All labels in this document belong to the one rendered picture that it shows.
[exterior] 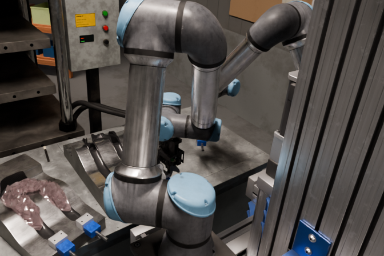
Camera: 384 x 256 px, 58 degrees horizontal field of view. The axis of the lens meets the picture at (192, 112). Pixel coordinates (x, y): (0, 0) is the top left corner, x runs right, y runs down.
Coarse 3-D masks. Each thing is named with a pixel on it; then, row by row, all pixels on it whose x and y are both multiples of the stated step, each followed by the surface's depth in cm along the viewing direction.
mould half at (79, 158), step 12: (120, 132) 165; (72, 144) 166; (84, 144) 153; (96, 144) 154; (108, 144) 156; (72, 156) 156; (84, 156) 148; (108, 156) 152; (84, 168) 145; (96, 168) 146; (108, 168) 147; (84, 180) 149; (96, 180) 139; (96, 192) 138
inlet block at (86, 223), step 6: (84, 216) 122; (90, 216) 122; (78, 222) 119; (84, 222) 119; (90, 222) 121; (84, 228) 119; (90, 228) 119; (96, 228) 119; (90, 234) 118; (96, 234) 120; (102, 234) 118
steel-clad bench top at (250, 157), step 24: (192, 144) 184; (216, 144) 186; (240, 144) 188; (48, 168) 158; (72, 168) 159; (192, 168) 165; (216, 168) 167; (240, 168) 168; (0, 240) 120; (96, 240) 123
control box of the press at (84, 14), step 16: (64, 0) 175; (80, 0) 179; (96, 0) 184; (112, 0) 189; (64, 16) 180; (80, 16) 182; (96, 16) 187; (112, 16) 193; (80, 32) 185; (96, 32) 191; (112, 32) 197; (80, 48) 189; (96, 48) 195; (112, 48) 201; (80, 64) 193; (96, 64) 199; (112, 64) 205; (96, 80) 208; (96, 96) 213; (96, 112) 217; (96, 128) 222
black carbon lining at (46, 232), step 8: (8, 176) 134; (16, 176) 136; (24, 176) 138; (0, 184) 130; (8, 184) 135; (72, 208) 128; (72, 216) 126; (80, 216) 126; (40, 232) 118; (48, 232) 119
